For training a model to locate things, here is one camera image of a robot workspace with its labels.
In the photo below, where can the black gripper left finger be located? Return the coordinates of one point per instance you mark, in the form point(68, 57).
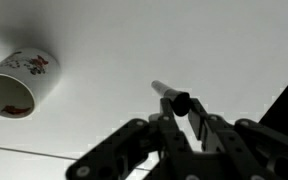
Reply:
point(117, 153)

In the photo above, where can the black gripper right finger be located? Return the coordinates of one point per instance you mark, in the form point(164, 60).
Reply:
point(250, 143)

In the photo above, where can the grey marker with black cap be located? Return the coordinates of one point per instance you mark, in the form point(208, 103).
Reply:
point(175, 97)

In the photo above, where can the white printed mug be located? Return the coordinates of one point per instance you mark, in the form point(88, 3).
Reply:
point(20, 83)

